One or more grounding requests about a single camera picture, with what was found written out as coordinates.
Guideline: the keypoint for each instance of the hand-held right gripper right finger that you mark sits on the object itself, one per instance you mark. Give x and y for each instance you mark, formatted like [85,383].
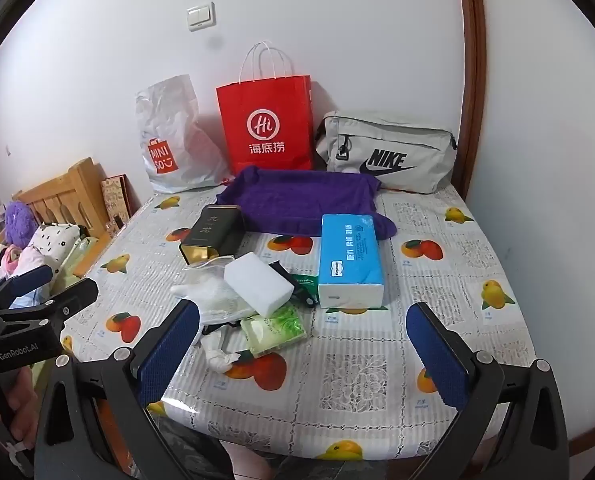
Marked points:
[440,355]

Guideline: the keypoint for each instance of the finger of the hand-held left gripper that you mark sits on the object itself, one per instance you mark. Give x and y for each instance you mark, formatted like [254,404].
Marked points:
[72,299]
[27,281]

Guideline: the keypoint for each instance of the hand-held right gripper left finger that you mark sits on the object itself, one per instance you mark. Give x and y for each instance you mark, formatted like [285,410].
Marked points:
[170,355]

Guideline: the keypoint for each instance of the white tissue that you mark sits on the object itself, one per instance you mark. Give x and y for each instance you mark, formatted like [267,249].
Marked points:
[220,355]

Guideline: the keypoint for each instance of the small green tissue pack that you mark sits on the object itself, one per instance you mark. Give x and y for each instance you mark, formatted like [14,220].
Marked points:
[272,332]

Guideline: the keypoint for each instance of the white sponge block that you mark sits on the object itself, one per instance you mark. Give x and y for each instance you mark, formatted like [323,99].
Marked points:
[257,285]

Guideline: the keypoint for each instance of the person's left hand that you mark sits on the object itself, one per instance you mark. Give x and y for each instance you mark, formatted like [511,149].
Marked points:
[25,400]

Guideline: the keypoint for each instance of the pink clothing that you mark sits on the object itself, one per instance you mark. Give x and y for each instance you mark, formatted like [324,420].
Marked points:
[20,260]

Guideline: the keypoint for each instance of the polka dot cloth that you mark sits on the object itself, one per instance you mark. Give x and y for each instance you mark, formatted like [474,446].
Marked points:
[52,240]

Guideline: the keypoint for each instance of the purple plush toy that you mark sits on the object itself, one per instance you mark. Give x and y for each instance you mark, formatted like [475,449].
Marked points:
[18,222]

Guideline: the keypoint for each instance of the fruit print tablecloth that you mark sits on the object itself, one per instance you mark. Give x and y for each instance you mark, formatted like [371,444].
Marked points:
[377,360]

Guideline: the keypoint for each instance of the wooden headboard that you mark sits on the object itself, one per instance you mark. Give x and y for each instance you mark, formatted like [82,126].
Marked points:
[62,195]

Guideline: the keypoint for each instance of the brown patterned box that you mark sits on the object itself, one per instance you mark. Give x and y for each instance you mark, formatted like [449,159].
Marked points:
[120,197]

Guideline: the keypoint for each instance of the dark tea tin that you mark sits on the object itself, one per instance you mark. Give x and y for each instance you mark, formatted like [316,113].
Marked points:
[210,232]

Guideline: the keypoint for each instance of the blue tissue pack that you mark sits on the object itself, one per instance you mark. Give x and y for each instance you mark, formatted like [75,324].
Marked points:
[350,260]

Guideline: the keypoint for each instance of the person's leg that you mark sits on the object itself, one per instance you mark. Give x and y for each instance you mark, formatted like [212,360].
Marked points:
[255,462]

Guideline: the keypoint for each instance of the black plastic item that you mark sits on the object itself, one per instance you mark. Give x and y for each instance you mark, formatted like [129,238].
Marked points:
[283,271]

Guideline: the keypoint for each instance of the green wet wipe packet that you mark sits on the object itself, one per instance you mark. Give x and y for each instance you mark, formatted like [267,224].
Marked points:
[308,287]

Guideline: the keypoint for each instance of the white plastic shopping bag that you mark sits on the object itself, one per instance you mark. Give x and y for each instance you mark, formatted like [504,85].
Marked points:
[177,135]

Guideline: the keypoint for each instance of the purple towel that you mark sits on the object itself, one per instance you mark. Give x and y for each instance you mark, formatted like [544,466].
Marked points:
[297,200]

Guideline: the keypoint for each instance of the grey waist bag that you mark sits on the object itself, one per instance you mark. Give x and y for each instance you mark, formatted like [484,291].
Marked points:
[387,155]

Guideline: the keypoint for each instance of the red paper bag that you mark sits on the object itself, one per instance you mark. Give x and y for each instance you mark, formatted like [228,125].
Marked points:
[265,125]

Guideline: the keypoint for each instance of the brown wooden door frame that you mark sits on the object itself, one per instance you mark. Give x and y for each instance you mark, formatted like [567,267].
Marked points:
[472,85]

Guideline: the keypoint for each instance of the white wall light switch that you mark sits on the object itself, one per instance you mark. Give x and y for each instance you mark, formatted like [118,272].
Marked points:
[201,16]

